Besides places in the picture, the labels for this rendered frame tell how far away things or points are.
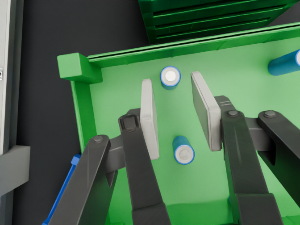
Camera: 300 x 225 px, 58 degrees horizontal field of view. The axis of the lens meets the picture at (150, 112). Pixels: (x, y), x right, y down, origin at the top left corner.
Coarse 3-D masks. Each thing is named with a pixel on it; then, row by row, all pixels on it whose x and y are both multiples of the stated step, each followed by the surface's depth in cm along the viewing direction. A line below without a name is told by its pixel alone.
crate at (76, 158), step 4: (80, 152) 69; (76, 156) 64; (80, 156) 66; (72, 160) 64; (76, 160) 64; (72, 164) 67; (76, 164) 64; (72, 168) 67; (68, 172) 67; (72, 172) 70; (68, 176) 67; (68, 180) 69; (64, 184) 67; (64, 188) 69; (60, 192) 67; (60, 196) 69; (56, 200) 67; (56, 204) 69; (52, 208) 67; (52, 212) 69; (48, 216) 68; (48, 220) 67; (44, 224) 65
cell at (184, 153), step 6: (180, 138) 28; (186, 138) 29; (174, 144) 27; (180, 144) 24; (186, 144) 24; (174, 150) 24; (180, 150) 24; (186, 150) 24; (192, 150) 24; (180, 156) 24; (186, 156) 24; (192, 156) 24; (180, 162) 24; (186, 162) 24
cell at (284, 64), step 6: (288, 54) 25; (294, 54) 23; (276, 60) 27; (282, 60) 26; (288, 60) 24; (294, 60) 23; (270, 66) 29; (276, 66) 27; (282, 66) 26; (288, 66) 25; (294, 66) 24; (270, 72) 29; (276, 72) 28; (282, 72) 27; (288, 72) 26
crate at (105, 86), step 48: (144, 48) 25; (192, 48) 27; (240, 48) 29; (288, 48) 29; (96, 96) 30; (192, 96) 30; (240, 96) 30; (288, 96) 29; (192, 144) 30; (192, 192) 30
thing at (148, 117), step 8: (144, 80) 22; (144, 88) 20; (152, 88) 22; (144, 96) 19; (152, 96) 20; (144, 104) 17; (152, 104) 18; (144, 112) 16; (152, 112) 17; (144, 120) 16; (152, 120) 16; (144, 128) 16; (152, 128) 16; (144, 136) 16; (152, 136) 16; (152, 144) 16; (152, 152) 17
